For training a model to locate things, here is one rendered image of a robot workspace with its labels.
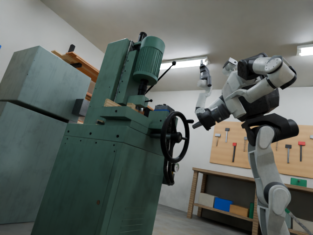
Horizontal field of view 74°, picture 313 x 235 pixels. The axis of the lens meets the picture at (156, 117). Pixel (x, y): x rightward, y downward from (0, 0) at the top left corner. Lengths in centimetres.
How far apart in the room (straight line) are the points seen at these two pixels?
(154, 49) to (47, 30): 263
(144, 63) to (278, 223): 122
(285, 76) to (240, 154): 341
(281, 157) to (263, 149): 298
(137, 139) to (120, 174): 21
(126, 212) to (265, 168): 83
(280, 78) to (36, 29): 340
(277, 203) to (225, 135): 328
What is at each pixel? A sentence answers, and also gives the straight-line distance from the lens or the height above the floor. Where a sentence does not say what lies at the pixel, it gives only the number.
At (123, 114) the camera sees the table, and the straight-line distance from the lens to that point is 111.
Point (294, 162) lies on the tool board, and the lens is 435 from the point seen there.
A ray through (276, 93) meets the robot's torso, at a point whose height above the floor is 122.
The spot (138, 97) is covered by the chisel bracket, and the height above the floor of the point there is 105.
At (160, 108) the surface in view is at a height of 98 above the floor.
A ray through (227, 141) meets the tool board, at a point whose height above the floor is 153.
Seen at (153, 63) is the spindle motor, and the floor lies 130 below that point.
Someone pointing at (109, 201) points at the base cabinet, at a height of 42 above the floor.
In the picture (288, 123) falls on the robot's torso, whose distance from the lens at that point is 150.
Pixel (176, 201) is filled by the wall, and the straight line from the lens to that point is 474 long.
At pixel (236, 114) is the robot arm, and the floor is 97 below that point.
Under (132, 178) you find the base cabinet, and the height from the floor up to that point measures 54.
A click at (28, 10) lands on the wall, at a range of 385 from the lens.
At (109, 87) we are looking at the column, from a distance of 153.
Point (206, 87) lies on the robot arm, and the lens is 180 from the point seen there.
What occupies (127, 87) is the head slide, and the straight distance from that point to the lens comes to 148.
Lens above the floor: 59
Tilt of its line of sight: 15 degrees up
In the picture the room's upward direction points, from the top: 12 degrees clockwise
